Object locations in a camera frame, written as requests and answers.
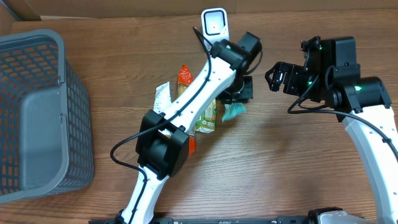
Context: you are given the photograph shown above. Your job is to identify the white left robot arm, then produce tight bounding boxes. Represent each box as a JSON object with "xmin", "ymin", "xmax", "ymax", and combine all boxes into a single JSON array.
[{"xmin": 115, "ymin": 32, "xmax": 262, "ymax": 223}]

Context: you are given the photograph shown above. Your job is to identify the white cream tube gold cap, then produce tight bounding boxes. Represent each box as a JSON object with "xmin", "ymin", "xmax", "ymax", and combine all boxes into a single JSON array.
[{"xmin": 153, "ymin": 82, "xmax": 172, "ymax": 113}]

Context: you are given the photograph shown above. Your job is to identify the white barcode scanner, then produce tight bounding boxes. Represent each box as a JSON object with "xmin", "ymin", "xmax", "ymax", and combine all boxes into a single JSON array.
[{"xmin": 201, "ymin": 7, "xmax": 229, "ymax": 50}]

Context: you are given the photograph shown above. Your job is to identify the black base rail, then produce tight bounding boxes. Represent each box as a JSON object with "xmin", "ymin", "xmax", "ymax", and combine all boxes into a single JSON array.
[{"xmin": 88, "ymin": 213, "xmax": 366, "ymax": 224}]

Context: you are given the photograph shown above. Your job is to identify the grey plastic shopping basket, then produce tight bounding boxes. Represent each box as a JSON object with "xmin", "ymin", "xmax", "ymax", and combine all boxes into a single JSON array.
[{"xmin": 1, "ymin": 29, "xmax": 95, "ymax": 203}]

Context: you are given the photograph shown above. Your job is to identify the green juice carton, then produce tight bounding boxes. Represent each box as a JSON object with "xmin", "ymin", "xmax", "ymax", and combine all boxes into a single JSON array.
[{"xmin": 195, "ymin": 99, "xmax": 217, "ymax": 133}]

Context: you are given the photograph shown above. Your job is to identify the orange pasta packet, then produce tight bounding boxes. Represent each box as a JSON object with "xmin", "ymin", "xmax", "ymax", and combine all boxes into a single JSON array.
[{"xmin": 176, "ymin": 65, "xmax": 197, "ymax": 155}]

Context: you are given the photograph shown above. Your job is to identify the teal wipes packet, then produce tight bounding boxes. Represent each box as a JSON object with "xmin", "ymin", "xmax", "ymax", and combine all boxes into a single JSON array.
[{"xmin": 222, "ymin": 103, "xmax": 247, "ymax": 122}]

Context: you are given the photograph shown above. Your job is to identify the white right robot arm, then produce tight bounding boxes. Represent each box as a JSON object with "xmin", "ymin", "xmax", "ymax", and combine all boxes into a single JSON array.
[{"xmin": 265, "ymin": 36, "xmax": 397, "ymax": 223}]

